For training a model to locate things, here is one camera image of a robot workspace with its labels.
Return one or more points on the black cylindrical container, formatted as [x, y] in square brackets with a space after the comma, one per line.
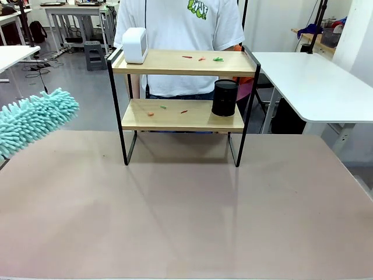
[224, 99]

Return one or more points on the white cube device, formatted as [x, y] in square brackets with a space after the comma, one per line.
[132, 46]

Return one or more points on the teal microfiber duster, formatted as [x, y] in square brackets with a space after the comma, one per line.
[35, 116]

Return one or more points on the person's right forearm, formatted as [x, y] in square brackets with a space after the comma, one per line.
[135, 86]

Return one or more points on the orange and pink cloth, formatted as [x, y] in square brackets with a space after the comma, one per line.
[244, 89]

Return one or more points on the black box under table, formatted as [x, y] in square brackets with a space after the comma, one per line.
[288, 116]

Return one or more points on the person in white t-shirt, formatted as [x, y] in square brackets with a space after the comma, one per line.
[175, 29]

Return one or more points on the grey plastic step stool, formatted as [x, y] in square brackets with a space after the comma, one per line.
[94, 55]

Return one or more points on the white rounded table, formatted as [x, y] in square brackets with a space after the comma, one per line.
[306, 84]

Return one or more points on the black stand pole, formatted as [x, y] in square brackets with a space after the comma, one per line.
[317, 26]
[26, 23]
[245, 20]

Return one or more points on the wooden workbench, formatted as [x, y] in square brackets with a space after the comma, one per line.
[306, 38]

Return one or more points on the blue cloth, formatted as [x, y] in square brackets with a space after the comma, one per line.
[310, 29]

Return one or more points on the black tray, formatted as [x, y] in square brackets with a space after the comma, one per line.
[52, 4]
[87, 3]

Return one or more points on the grey mesh basket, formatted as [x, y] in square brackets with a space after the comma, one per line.
[330, 38]

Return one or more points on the black backpack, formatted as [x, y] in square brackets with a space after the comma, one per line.
[37, 32]

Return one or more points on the white desk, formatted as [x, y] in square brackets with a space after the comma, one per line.
[14, 55]

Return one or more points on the wooden shelf black metal frame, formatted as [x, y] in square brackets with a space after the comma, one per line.
[180, 119]

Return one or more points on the grey metal frame desk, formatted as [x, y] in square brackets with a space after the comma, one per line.
[73, 10]

